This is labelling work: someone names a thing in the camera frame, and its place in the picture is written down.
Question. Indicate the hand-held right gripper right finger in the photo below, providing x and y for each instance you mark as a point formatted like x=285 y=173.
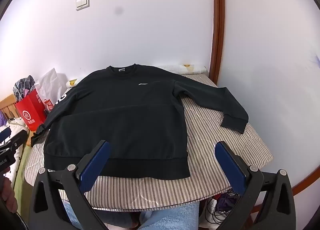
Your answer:
x=231 y=170

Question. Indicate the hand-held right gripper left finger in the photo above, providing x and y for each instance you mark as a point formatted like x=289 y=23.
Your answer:
x=95 y=163

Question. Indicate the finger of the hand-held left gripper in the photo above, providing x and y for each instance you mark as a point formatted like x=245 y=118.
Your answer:
x=17 y=138
x=4 y=134

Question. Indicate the black sweatshirt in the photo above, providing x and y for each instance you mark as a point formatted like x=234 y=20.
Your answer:
x=125 y=119

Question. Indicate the person's left hand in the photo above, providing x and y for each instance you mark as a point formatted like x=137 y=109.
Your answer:
x=8 y=196

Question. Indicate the purple cloth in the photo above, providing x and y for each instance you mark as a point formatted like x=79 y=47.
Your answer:
x=1 y=117

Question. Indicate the green cloth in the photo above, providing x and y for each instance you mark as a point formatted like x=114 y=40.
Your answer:
x=21 y=177

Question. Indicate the wooden chair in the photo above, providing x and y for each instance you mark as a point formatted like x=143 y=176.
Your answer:
x=7 y=104

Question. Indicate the red paper shopping bag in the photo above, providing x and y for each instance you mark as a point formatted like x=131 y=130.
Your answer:
x=30 y=111

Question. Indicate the small red white bag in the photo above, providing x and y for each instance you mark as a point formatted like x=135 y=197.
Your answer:
x=49 y=104

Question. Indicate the striped quilt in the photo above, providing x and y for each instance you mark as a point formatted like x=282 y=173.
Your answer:
x=212 y=124

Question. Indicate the plaid cloth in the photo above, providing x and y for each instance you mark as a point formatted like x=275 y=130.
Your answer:
x=23 y=86

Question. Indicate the white plastic bag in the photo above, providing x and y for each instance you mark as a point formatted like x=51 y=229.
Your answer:
x=52 y=82

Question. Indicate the person's blue fleece pants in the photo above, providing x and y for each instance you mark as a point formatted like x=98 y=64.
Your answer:
x=170 y=217

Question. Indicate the brown wooden door frame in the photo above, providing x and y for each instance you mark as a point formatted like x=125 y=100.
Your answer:
x=217 y=19

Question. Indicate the white light switch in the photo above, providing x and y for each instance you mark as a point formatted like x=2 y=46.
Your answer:
x=82 y=2

